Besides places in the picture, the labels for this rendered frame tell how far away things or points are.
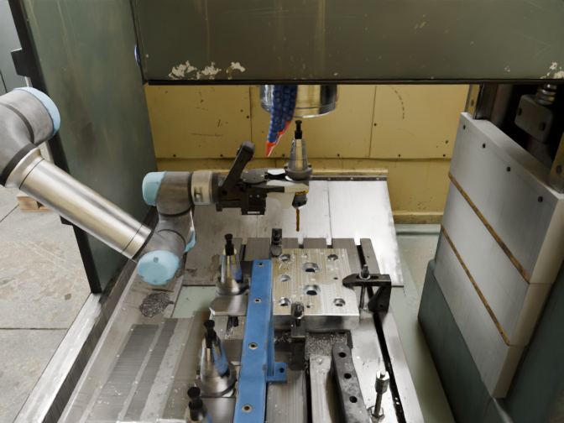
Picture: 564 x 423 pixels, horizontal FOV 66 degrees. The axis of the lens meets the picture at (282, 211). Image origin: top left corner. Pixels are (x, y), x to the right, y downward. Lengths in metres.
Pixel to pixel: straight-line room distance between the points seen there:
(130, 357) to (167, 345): 0.11
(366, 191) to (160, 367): 1.20
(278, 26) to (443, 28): 0.19
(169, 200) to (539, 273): 0.75
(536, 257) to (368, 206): 1.21
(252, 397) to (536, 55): 0.57
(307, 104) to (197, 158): 1.30
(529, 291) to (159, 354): 1.01
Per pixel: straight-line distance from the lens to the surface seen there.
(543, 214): 0.89
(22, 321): 2.95
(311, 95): 0.83
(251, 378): 0.69
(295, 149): 0.93
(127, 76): 1.86
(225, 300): 0.83
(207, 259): 1.87
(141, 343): 1.52
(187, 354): 1.39
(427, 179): 2.19
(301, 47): 0.56
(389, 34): 0.57
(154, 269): 0.92
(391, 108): 2.01
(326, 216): 1.96
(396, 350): 1.20
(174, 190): 0.98
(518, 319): 1.00
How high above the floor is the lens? 1.76
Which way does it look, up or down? 30 degrees down
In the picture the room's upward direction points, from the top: straight up
